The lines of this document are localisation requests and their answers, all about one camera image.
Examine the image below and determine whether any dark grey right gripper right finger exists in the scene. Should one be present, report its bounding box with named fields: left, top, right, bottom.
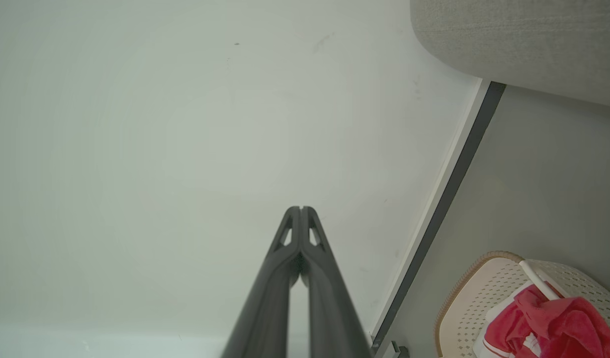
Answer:
left=301, top=206, right=373, bottom=358

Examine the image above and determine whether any white perforated laundry basket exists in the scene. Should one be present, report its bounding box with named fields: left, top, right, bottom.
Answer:
left=435, top=251, right=610, bottom=358

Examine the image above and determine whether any white and black baseboard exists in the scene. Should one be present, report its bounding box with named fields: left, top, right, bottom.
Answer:
left=369, top=79, right=507, bottom=355

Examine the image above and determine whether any grey fabric sofa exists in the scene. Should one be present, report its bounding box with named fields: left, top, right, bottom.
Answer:
left=410, top=0, right=610, bottom=110

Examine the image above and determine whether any red jersey with striped trim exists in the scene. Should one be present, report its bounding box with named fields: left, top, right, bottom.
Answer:
left=483, top=323, right=540, bottom=358

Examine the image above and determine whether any red garment with white band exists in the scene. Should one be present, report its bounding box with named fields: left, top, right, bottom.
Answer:
left=485, top=284, right=610, bottom=358

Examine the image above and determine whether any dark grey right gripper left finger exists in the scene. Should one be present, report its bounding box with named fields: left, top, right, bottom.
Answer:
left=223, top=206, right=302, bottom=358

